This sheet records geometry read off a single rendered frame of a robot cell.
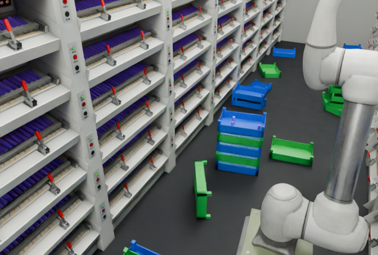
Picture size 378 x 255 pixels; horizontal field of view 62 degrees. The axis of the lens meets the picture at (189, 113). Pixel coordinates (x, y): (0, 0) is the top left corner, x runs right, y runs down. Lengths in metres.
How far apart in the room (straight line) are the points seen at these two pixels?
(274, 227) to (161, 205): 0.85
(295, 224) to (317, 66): 0.61
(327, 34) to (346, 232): 0.71
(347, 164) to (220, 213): 0.95
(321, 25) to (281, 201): 0.67
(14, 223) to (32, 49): 0.63
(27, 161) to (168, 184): 1.11
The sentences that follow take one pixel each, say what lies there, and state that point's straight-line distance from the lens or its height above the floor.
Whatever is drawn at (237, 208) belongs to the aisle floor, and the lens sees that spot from 2.03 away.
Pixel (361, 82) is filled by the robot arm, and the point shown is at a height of 1.02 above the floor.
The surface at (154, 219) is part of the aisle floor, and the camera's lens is 1.96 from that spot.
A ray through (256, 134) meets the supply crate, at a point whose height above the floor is 0.34.
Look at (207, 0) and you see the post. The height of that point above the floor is 1.05.
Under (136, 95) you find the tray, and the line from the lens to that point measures 1.64.
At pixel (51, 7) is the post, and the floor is 1.24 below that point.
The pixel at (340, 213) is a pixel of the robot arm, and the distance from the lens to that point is 1.32.
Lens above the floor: 1.45
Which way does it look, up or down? 29 degrees down
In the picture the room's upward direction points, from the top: straight up
